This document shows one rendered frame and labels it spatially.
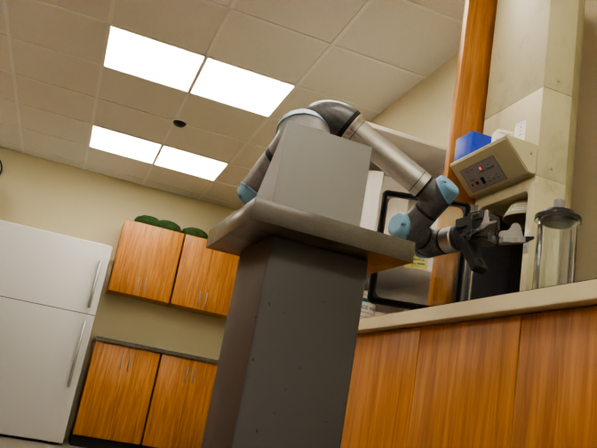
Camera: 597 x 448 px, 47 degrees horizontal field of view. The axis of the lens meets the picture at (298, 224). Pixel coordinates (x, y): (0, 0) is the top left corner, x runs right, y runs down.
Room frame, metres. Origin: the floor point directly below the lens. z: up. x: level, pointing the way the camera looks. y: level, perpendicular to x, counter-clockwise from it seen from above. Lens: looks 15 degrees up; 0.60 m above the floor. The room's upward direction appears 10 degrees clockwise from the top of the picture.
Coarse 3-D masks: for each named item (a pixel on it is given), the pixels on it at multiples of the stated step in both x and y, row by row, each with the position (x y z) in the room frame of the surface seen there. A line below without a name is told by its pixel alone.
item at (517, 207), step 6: (516, 204) 2.06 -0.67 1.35; (522, 204) 2.04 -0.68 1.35; (510, 210) 2.07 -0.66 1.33; (516, 210) 2.04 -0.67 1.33; (522, 210) 2.03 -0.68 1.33; (504, 216) 2.09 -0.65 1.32; (510, 216) 2.15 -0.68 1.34; (516, 216) 2.16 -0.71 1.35; (522, 216) 2.16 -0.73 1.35; (510, 222) 2.16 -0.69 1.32; (516, 222) 2.17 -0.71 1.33; (522, 222) 2.17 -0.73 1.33; (522, 228) 2.18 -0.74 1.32
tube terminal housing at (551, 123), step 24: (528, 96) 2.00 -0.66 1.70; (552, 96) 1.94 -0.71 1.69; (504, 120) 2.12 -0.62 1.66; (528, 120) 1.99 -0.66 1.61; (552, 120) 1.94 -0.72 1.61; (552, 144) 1.95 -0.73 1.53; (552, 168) 1.95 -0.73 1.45; (504, 192) 2.08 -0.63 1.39; (528, 192) 1.96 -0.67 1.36; (552, 192) 1.95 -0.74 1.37; (528, 216) 1.95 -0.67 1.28; (528, 264) 1.93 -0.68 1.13; (528, 288) 1.93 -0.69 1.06
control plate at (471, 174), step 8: (488, 160) 2.03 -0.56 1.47; (496, 160) 2.00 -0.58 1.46; (472, 168) 2.12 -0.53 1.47; (488, 168) 2.05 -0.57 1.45; (496, 168) 2.02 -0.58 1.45; (464, 176) 2.18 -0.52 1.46; (472, 176) 2.14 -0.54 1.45; (480, 176) 2.11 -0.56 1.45; (488, 176) 2.08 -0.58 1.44; (496, 176) 2.05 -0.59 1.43; (504, 176) 2.02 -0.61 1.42; (480, 184) 2.14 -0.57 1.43; (488, 184) 2.10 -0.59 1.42
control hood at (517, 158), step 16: (496, 144) 1.95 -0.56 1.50; (512, 144) 1.90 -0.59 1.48; (528, 144) 1.92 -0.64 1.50; (464, 160) 2.12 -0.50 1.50; (480, 160) 2.06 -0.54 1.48; (512, 160) 1.94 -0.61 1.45; (528, 160) 1.92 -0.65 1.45; (512, 176) 1.99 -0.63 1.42; (528, 176) 1.95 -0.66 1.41; (480, 192) 2.17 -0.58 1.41
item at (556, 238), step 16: (544, 224) 1.56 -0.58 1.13; (560, 224) 1.54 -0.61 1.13; (576, 224) 1.55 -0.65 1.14; (544, 240) 1.56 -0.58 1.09; (560, 240) 1.54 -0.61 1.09; (576, 240) 1.56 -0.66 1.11; (544, 256) 1.56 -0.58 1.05; (560, 256) 1.54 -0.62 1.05; (544, 272) 1.56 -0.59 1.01; (560, 272) 1.54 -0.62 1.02
